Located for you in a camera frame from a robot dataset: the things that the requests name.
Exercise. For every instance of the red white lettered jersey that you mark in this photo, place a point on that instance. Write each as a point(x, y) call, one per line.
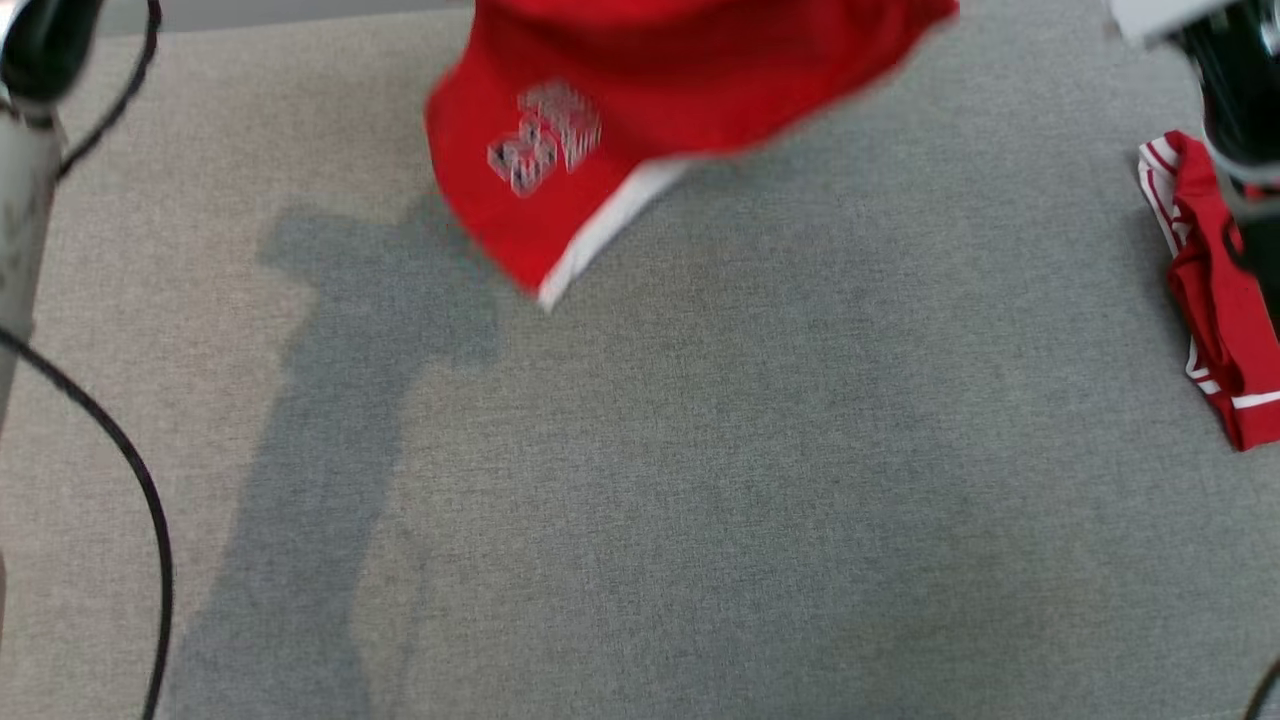
point(1215, 300)

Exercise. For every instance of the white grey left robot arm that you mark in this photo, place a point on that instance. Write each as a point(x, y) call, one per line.
point(25, 200)

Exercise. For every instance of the red shorts with white stripe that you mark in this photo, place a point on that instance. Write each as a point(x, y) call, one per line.
point(700, 70)

